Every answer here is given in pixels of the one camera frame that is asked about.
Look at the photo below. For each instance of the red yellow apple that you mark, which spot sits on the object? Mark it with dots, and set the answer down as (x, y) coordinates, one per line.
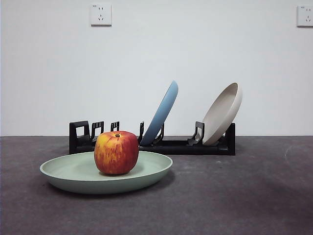
(116, 154)

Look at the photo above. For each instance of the black plate rack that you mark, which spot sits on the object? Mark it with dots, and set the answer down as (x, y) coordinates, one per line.
(183, 148)

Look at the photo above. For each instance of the green plate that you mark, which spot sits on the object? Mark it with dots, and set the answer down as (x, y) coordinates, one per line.
(73, 181)

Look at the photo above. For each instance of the white wall socket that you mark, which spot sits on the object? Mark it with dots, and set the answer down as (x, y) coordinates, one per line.
(101, 14)
(305, 16)

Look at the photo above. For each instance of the blue plate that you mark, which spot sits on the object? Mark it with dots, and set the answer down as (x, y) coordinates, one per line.
(161, 112)

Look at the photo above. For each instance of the beige plate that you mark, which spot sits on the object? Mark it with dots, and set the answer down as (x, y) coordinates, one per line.
(220, 115)

